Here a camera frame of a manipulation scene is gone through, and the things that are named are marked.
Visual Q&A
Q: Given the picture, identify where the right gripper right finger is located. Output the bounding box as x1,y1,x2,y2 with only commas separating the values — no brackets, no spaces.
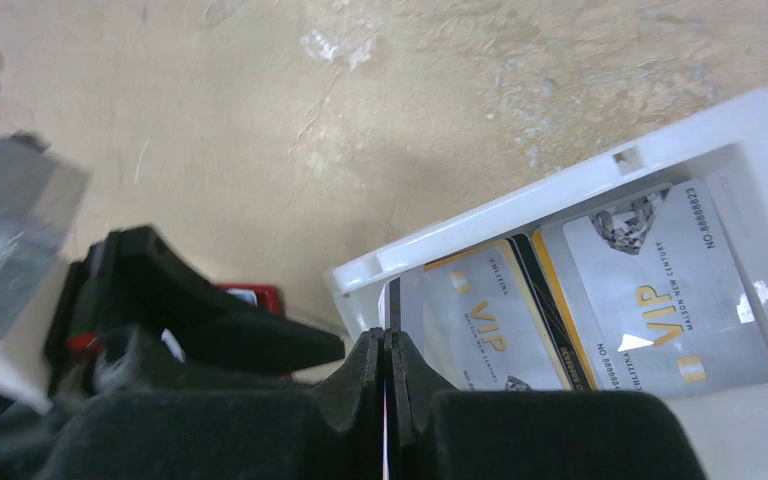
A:
383,330,706,479

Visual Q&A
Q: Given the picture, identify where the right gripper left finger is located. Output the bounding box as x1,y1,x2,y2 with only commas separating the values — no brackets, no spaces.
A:
38,328,384,479

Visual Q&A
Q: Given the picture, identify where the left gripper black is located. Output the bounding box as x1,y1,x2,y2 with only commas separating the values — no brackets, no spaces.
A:
43,225,346,395

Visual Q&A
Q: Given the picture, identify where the red card holder wallet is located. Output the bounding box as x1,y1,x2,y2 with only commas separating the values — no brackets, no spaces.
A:
217,283,285,316

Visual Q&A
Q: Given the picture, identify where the white plastic card box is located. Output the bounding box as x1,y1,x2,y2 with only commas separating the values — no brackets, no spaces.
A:
325,89,768,479

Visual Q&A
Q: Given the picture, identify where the gold edged card in box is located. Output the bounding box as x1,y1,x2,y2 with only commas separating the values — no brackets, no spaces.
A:
389,234,600,391

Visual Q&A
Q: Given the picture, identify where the white VIP card in box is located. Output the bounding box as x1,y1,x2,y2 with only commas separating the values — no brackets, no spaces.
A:
542,179,768,398

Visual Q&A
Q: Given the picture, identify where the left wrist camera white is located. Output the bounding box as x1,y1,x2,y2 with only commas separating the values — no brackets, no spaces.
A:
0,135,90,413

